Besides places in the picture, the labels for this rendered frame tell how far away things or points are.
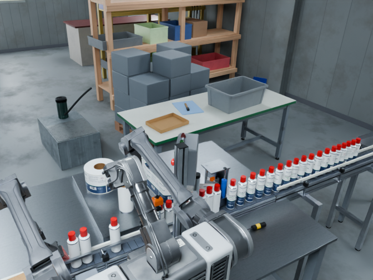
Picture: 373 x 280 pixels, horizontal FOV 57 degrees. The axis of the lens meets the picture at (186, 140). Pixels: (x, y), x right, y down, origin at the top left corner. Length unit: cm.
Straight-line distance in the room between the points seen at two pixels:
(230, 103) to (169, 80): 110
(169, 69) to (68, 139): 146
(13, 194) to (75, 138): 291
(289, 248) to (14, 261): 146
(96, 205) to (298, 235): 121
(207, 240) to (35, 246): 49
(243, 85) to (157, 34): 216
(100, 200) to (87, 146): 203
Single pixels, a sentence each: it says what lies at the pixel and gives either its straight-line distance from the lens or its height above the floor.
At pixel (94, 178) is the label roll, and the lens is 221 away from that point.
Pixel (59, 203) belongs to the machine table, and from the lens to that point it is 235.
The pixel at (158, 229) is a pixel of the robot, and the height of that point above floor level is 162.
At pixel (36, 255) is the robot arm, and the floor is 148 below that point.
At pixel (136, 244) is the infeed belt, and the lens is 193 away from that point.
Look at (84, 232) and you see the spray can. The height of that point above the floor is 108.
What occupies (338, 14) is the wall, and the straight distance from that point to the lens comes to 595.
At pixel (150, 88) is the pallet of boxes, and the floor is 82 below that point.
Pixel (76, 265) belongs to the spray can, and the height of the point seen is 90.
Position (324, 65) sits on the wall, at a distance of 612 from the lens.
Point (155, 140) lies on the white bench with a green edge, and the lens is 302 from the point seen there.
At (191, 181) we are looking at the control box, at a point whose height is 131.
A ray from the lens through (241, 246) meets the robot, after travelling 109.
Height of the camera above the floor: 224
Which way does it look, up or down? 28 degrees down
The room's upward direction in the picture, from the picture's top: 2 degrees clockwise
